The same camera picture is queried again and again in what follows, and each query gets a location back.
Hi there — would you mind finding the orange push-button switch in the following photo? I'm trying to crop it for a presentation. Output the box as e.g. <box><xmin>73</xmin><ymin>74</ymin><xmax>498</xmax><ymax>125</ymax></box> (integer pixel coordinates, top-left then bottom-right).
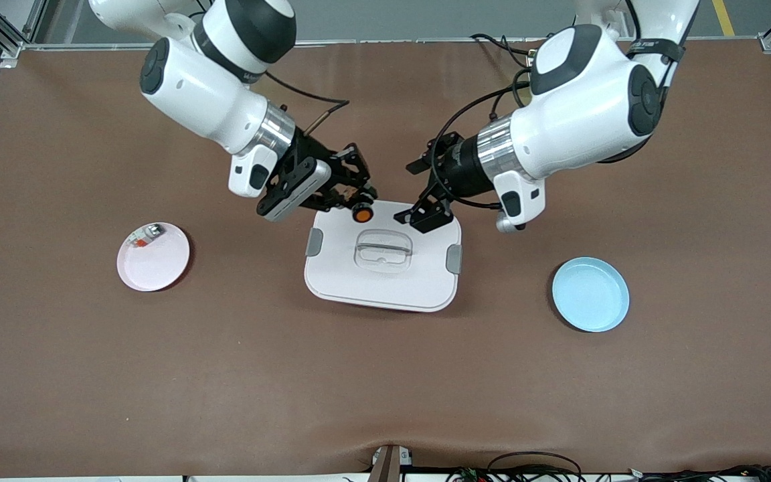
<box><xmin>344</xmin><ymin>191</ymin><xmax>375</xmax><ymax>224</ymax></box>

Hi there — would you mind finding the white lidded storage box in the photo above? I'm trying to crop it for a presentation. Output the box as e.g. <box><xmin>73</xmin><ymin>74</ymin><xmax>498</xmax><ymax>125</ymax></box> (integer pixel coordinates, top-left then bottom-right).
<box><xmin>304</xmin><ymin>199</ymin><xmax>463</xmax><ymax>313</ymax></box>

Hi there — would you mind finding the brown table mat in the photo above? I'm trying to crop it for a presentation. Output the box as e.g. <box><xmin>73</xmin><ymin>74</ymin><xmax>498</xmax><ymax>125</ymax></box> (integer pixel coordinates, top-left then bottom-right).
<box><xmin>0</xmin><ymin>39</ymin><xmax>771</xmax><ymax>478</ymax></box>

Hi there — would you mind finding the light blue round plate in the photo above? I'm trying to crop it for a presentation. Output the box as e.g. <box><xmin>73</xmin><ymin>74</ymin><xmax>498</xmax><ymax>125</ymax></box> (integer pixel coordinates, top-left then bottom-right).
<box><xmin>551</xmin><ymin>257</ymin><xmax>630</xmax><ymax>333</ymax></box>

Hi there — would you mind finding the pale pink round plate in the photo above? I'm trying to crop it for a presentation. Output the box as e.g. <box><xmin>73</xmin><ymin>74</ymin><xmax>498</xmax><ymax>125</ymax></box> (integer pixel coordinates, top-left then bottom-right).
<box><xmin>116</xmin><ymin>222</ymin><xmax>191</xmax><ymax>293</ymax></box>

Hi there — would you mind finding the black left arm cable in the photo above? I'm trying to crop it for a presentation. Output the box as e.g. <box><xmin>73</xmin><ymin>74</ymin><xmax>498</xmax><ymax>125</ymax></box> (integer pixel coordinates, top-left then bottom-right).
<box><xmin>428</xmin><ymin>66</ymin><xmax>535</xmax><ymax>210</ymax></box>

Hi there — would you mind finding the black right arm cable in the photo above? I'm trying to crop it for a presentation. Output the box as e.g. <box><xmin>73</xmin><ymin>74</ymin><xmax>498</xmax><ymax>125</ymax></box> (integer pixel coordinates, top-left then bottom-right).
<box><xmin>264</xmin><ymin>70</ymin><xmax>350</xmax><ymax>132</ymax></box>

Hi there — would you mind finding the black cable at arm base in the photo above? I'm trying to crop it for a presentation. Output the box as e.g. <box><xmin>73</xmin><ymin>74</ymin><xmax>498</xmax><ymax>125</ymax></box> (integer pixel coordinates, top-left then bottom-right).
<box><xmin>470</xmin><ymin>33</ymin><xmax>533</xmax><ymax>58</ymax></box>

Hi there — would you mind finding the small metal table bracket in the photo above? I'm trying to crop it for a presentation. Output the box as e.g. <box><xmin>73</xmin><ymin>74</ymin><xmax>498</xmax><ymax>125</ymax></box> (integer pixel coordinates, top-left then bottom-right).
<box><xmin>369</xmin><ymin>445</ymin><xmax>414</xmax><ymax>482</ymax></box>

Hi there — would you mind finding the black looped cable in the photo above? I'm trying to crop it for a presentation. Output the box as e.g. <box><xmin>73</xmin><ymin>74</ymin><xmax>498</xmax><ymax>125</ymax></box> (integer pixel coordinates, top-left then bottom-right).
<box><xmin>487</xmin><ymin>452</ymin><xmax>584</xmax><ymax>482</ymax></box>

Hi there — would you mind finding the tangled black cable bundle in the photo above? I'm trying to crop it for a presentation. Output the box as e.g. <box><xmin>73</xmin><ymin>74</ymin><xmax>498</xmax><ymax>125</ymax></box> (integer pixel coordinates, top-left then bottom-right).
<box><xmin>446</xmin><ymin>464</ymin><xmax>771</xmax><ymax>482</ymax></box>

